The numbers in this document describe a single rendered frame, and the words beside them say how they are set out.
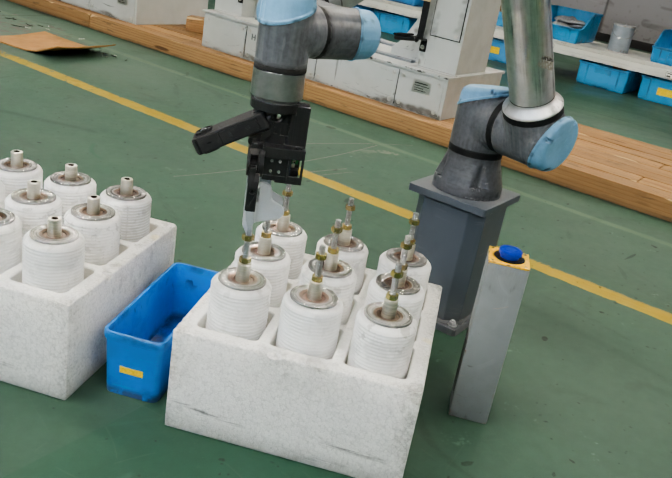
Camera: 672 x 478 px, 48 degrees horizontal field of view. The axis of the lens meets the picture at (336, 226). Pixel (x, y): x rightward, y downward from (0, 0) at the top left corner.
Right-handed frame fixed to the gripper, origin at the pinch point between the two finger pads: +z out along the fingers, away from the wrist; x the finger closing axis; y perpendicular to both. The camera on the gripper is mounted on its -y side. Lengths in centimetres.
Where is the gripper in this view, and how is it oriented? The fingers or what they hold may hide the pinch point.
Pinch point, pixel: (245, 225)
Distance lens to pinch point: 116.9
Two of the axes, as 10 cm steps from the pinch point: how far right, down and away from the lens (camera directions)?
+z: -1.6, 9.2, 3.7
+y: 9.8, 1.1, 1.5
